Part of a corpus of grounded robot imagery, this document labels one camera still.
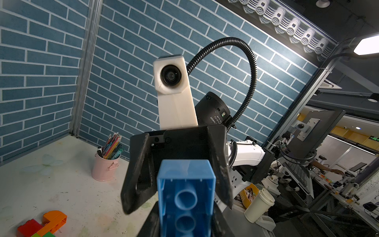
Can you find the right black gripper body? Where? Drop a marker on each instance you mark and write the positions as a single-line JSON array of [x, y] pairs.
[[192, 143]]

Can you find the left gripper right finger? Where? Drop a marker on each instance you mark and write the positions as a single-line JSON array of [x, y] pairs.
[[219, 225]]

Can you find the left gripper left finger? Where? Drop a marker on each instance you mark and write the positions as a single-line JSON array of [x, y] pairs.
[[151, 227]]

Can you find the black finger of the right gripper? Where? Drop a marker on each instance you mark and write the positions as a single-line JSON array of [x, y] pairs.
[[217, 141], [140, 180]]

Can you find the light blue long lego brick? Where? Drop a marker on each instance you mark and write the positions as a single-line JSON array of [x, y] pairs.
[[186, 190]]

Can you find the orange long lego brick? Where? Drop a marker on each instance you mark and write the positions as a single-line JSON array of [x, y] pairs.
[[52, 227]]

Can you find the small orange lego brick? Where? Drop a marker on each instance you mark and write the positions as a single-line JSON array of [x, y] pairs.
[[54, 217]]

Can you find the lime long lego brick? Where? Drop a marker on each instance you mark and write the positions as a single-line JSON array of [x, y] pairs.
[[48, 234]]

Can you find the red square lego brick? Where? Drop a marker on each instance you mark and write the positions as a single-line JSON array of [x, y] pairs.
[[28, 229]]

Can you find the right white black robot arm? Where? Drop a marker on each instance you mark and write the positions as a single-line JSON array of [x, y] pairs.
[[237, 161]]

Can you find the pink pencil cup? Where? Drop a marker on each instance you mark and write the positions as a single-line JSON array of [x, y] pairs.
[[104, 169]]

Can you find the coloured pencils bundle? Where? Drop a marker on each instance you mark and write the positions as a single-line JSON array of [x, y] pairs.
[[113, 149]]

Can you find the white paper coffee cup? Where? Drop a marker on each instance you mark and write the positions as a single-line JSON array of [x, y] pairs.
[[260, 205]]

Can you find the black monitor on stand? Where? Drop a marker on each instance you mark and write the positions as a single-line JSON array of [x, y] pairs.
[[310, 133]]

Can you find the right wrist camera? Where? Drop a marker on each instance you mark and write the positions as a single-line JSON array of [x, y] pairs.
[[175, 101]]

